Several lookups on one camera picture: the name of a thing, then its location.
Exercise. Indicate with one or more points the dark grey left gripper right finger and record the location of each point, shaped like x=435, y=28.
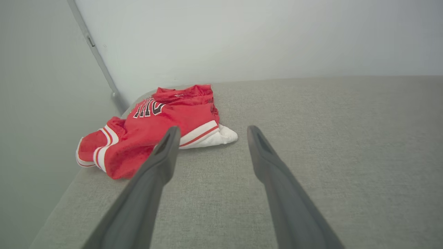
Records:
x=287, y=200

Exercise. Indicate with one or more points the grey metal wall rail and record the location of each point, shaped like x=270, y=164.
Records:
x=98, y=59

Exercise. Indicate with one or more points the red basketball jersey number 23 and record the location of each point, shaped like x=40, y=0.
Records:
x=145, y=133

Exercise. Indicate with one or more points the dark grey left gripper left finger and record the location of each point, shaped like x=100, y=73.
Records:
x=145, y=193

